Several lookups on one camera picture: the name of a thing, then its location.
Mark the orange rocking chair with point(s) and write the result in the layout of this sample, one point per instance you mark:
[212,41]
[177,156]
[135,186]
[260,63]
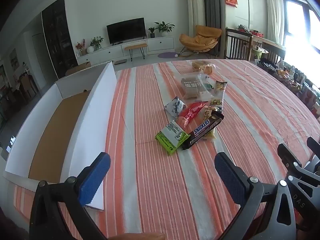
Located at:
[197,40]

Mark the brown cardboard box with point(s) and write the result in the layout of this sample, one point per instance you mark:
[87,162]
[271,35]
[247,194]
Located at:
[77,69]

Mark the wooden bench with metal legs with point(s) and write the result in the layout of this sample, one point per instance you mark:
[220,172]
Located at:
[135,46]

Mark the white standing air conditioner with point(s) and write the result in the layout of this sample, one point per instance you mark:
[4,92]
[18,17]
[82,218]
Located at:
[196,17]

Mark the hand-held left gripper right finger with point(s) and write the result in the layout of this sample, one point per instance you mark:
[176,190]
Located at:
[230,177]

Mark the small potted green plant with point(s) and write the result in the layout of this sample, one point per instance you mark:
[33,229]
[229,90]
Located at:
[151,31]

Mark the orange striped tablecloth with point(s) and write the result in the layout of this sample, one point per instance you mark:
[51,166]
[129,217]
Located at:
[150,180]

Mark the green plant in white vase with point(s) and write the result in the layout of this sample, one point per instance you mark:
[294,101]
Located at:
[96,42]

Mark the pale yellow snack packet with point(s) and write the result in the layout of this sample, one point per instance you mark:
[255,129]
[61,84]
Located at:
[207,112]

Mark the red flowers in vase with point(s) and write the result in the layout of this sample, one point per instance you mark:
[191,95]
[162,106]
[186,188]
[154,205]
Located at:
[80,46]

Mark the pile of assorted goods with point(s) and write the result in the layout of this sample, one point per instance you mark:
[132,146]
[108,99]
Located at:
[292,77]

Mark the window with dark frame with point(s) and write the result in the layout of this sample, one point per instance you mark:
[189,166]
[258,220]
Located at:
[300,25]

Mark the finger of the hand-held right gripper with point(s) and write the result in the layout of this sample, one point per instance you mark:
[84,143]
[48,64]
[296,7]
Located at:
[313,142]
[287,152]

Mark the white television cabinet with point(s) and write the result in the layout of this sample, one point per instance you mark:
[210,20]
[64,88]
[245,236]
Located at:
[160,43]

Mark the clear bag of brown bars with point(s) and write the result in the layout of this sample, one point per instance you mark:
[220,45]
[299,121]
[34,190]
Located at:
[191,86]

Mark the black flat television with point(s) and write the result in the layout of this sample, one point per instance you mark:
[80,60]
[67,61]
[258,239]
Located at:
[125,31]

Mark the white curtain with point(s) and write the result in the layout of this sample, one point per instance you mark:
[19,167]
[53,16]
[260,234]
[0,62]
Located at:
[273,12]

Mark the long silver yellow snack packet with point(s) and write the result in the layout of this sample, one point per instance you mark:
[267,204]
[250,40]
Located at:
[220,90]

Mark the triangular white blue snack packet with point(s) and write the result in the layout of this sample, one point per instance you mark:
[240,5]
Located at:
[175,106]

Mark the person's left hand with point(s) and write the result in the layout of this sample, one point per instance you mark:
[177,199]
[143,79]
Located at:
[140,236]

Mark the bread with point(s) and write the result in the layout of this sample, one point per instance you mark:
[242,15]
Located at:
[203,67]

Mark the black display cabinet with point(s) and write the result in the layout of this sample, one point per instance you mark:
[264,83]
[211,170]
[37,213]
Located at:
[58,37]

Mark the grey curtain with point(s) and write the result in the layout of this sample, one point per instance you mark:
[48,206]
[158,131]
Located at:
[212,5]

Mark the purple round rug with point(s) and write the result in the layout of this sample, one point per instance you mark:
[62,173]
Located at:
[167,55]

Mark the small green snack packet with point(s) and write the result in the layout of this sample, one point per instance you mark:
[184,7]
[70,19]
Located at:
[208,86]

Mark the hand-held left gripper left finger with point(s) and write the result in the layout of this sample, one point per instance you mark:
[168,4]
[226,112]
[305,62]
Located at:
[96,177]

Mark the large potted green plant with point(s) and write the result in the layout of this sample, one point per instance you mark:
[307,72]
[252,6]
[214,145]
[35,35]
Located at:
[163,27]

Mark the brown chocolate bar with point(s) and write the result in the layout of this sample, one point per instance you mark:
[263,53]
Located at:
[200,132]

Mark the dark wooden slatted chair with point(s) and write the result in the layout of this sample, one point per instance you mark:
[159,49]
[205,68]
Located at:
[237,45]

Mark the red snack packet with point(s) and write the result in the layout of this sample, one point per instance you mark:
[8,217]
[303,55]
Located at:
[191,111]

